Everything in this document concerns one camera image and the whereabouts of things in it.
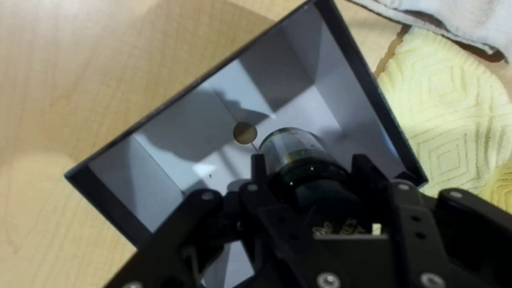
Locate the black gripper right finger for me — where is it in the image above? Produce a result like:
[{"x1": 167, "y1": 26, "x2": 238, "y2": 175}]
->
[{"x1": 350, "y1": 154, "x2": 512, "y2": 288}]

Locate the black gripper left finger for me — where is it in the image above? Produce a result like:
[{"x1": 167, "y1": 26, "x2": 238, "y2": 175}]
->
[{"x1": 105, "y1": 154, "x2": 289, "y2": 288}]

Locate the green capped medicine bottle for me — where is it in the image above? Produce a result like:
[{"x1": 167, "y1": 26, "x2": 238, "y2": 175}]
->
[{"x1": 257, "y1": 127, "x2": 354, "y2": 200}]

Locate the black open box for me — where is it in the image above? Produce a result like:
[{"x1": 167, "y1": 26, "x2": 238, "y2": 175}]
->
[{"x1": 62, "y1": 0, "x2": 430, "y2": 288}]

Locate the yellow patterned cloth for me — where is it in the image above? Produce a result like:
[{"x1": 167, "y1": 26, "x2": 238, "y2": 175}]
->
[{"x1": 374, "y1": 26, "x2": 512, "y2": 216}]

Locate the white cloth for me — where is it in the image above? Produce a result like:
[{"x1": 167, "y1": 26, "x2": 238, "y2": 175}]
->
[{"x1": 350, "y1": 0, "x2": 512, "y2": 64}]

